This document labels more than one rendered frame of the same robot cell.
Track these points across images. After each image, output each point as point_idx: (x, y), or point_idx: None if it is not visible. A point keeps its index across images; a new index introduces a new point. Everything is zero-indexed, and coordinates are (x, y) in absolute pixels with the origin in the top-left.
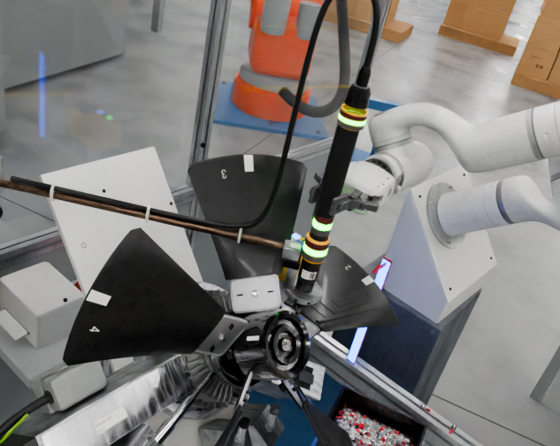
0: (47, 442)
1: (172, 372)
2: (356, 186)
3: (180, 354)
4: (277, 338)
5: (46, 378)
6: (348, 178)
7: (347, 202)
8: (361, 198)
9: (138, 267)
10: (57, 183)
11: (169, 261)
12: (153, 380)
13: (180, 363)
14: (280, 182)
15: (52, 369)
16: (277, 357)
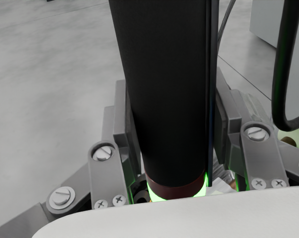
0: None
1: (218, 171)
2: (132, 204)
3: (230, 177)
4: (145, 197)
5: (244, 94)
6: (215, 207)
7: (102, 127)
8: (78, 197)
9: (225, 13)
10: None
11: (222, 26)
12: (214, 152)
13: (223, 178)
14: (279, 33)
15: (258, 105)
16: (133, 198)
